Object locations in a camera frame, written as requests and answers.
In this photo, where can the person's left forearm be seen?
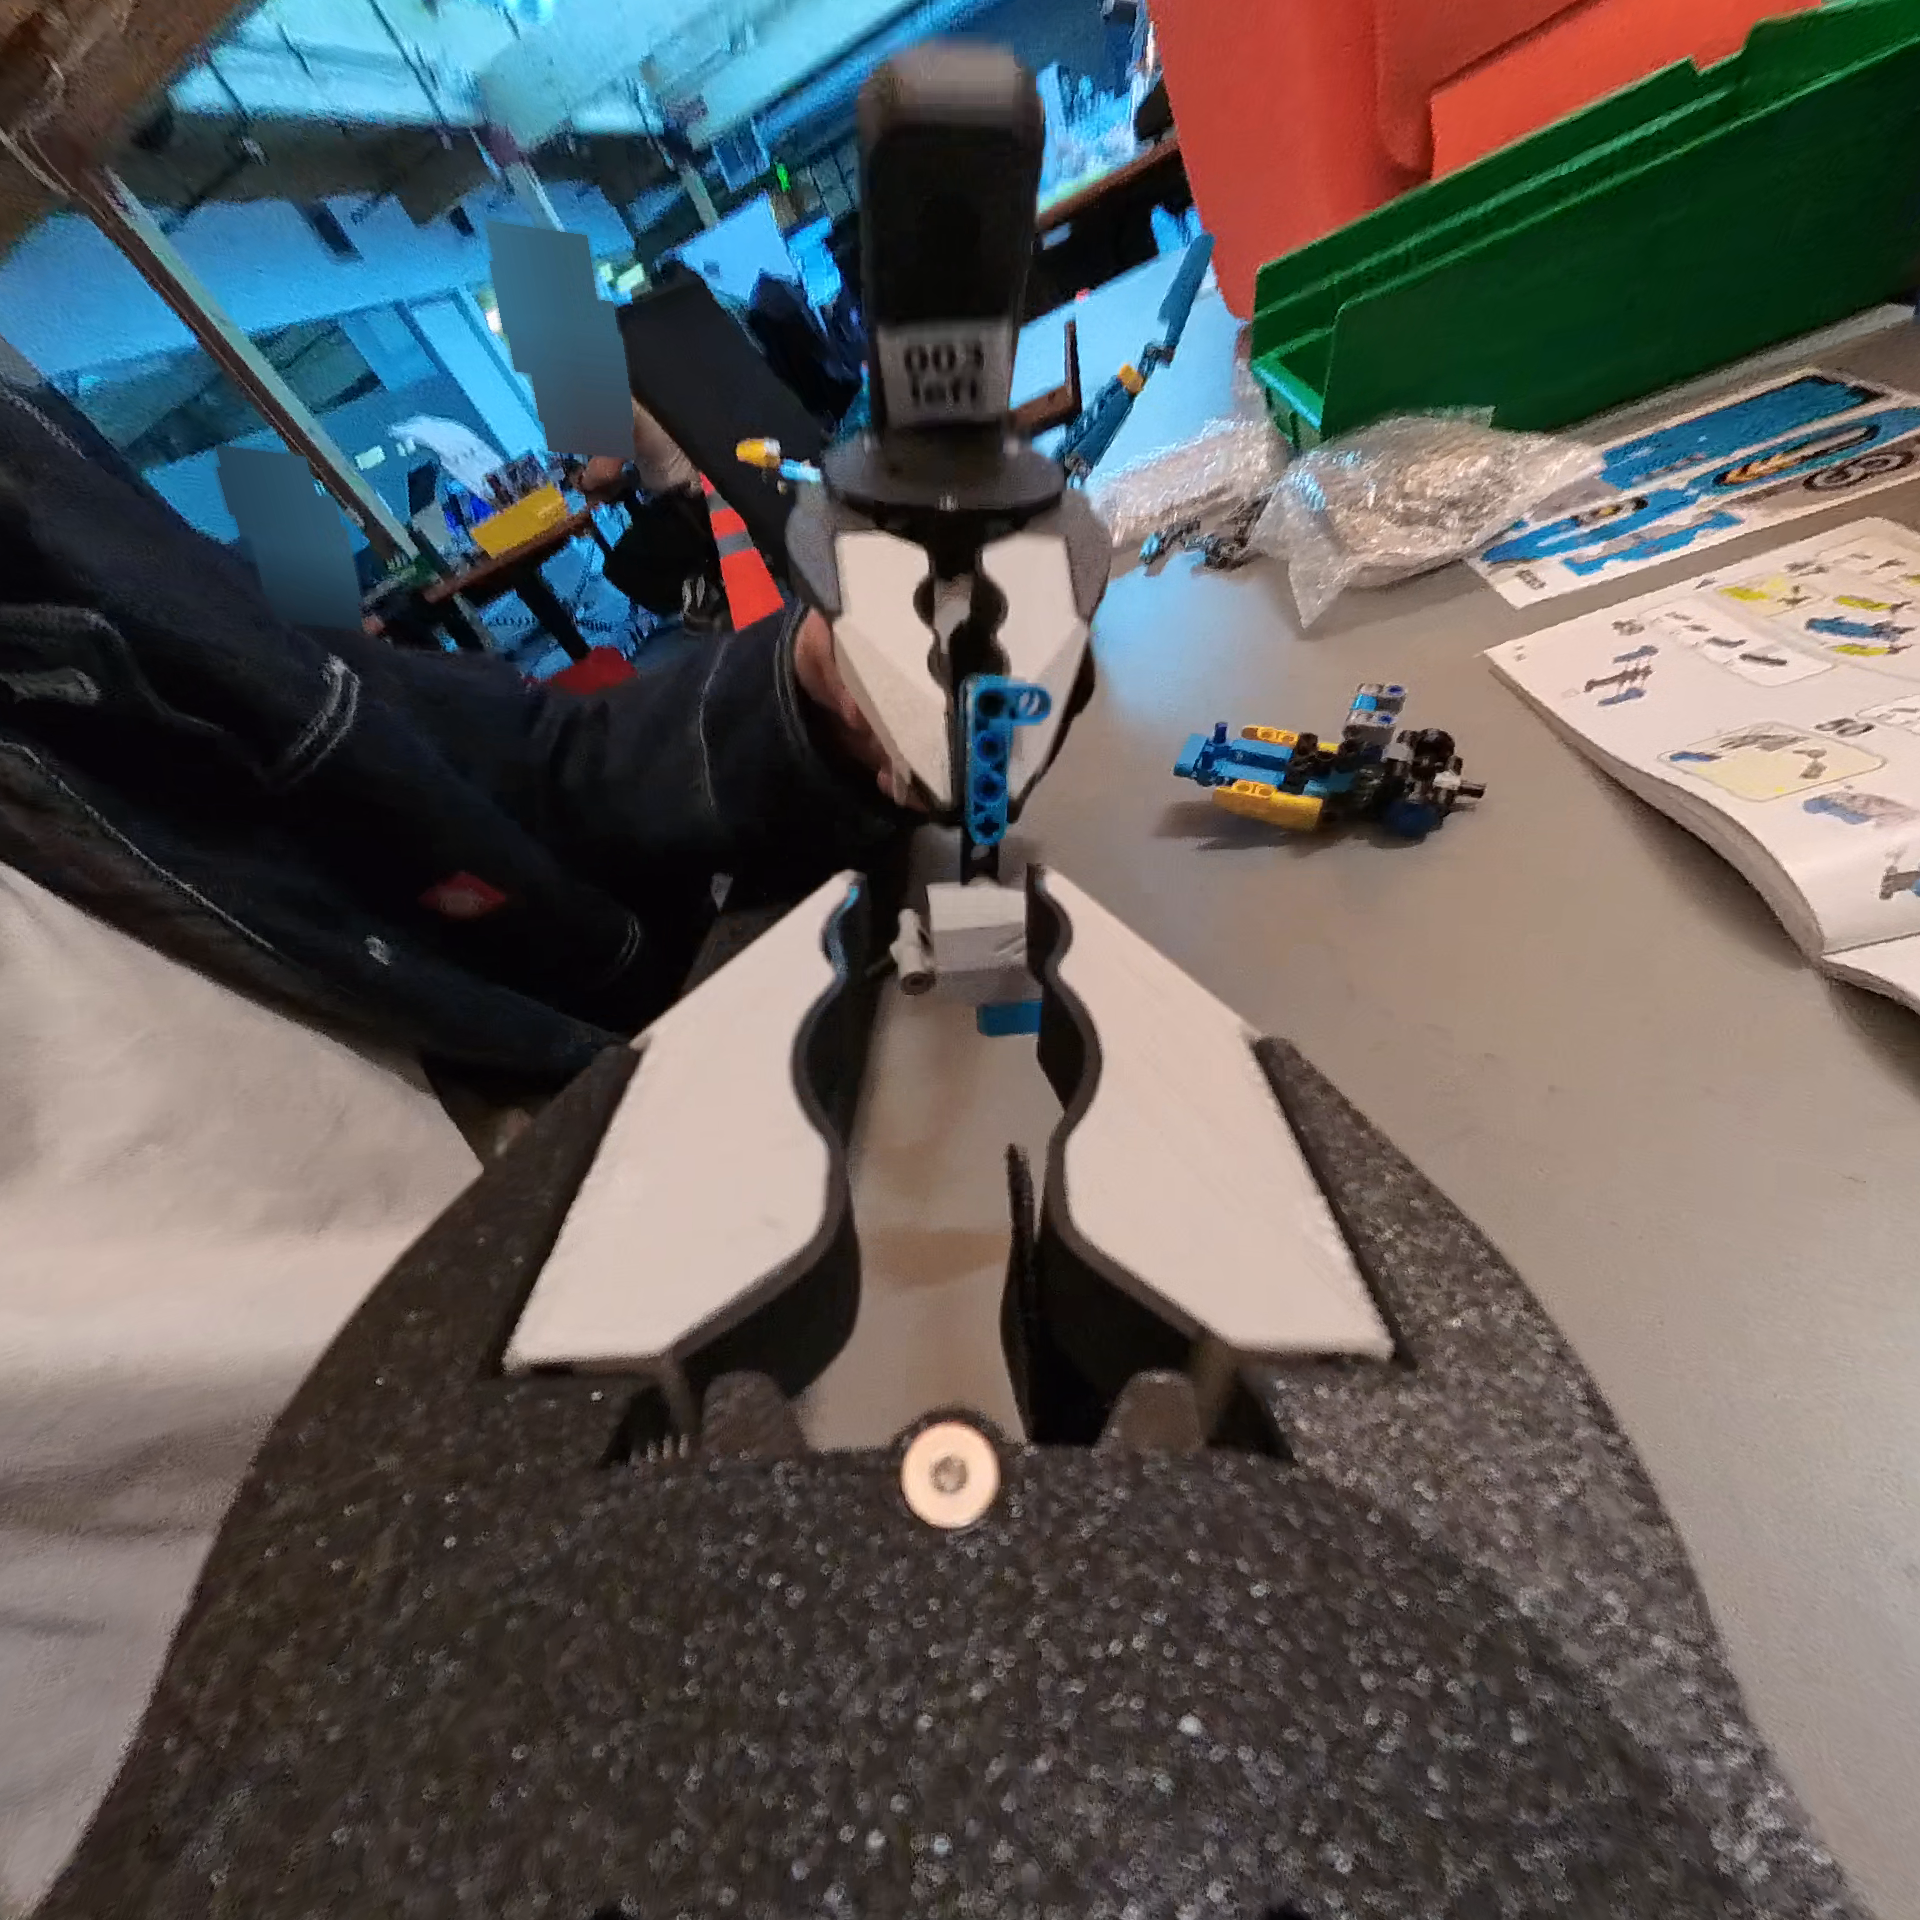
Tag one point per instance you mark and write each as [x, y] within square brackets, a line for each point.
[674, 748]

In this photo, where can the instruction booklet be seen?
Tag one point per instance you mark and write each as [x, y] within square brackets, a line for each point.
[1771, 721]

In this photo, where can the orange felt bag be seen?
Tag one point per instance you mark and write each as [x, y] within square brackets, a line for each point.
[1320, 120]

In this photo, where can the dark denim jacket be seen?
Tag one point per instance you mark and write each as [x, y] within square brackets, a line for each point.
[301, 781]

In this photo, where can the person's left hand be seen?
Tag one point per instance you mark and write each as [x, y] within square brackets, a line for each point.
[825, 674]

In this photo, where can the blue tracked toy robot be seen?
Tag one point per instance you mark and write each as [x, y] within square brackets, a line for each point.
[1164, 331]

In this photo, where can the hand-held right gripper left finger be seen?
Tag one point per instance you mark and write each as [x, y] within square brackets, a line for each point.
[706, 1188]

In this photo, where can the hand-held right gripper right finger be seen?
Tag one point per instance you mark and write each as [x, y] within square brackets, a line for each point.
[1200, 1188]

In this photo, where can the small clear plastic bag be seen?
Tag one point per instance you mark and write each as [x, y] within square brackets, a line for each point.
[1186, 482]

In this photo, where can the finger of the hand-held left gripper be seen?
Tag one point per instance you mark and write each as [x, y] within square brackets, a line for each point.
[1038, 616]
[892, 660]

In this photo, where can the grey blue brick assembly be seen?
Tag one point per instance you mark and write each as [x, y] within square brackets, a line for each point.
[976, 938]

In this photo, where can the black office chair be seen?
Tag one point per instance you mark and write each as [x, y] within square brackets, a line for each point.
[706, 377]

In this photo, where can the green plastic bin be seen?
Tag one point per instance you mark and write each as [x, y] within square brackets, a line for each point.
[1576, 303]

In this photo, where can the large clear plastic bag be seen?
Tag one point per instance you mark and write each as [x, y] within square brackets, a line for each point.
[1426, 494]

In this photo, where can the person's white shirt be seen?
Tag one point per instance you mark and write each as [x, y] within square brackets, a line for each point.
[181, 1276]

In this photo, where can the grey desk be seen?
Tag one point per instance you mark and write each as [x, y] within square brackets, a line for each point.
[1426, 1140]

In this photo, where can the blue sticker sheet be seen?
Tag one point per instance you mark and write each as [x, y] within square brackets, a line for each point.
[1696, 482]

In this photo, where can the orange traffic cone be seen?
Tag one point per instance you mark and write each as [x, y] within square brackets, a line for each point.
[742, 562]

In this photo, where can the blue yellow black brick assembly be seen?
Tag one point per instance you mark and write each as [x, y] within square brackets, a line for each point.
[1320, 767]

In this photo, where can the blue angled brick beam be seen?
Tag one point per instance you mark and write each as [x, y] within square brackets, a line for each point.
[998, 748]

